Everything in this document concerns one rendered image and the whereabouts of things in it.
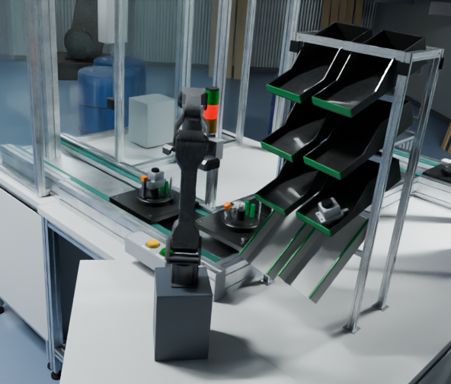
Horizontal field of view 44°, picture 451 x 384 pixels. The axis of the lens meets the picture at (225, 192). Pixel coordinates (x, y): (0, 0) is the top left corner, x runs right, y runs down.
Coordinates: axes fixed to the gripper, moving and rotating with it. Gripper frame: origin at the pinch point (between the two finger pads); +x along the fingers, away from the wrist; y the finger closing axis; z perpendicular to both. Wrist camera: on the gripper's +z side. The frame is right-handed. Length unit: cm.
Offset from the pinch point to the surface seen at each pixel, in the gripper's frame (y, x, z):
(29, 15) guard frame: 86, -33, -2
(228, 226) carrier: 4.5, 26.9, 24.1
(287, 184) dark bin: -19.8, 2.2, 21.2
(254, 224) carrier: -0.6, 26.2, 31.7
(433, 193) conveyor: -20, 35, 137
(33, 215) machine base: 88, 47, -4
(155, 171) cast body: 38.0, 16.4, 18.8
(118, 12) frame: 80, -34, 33
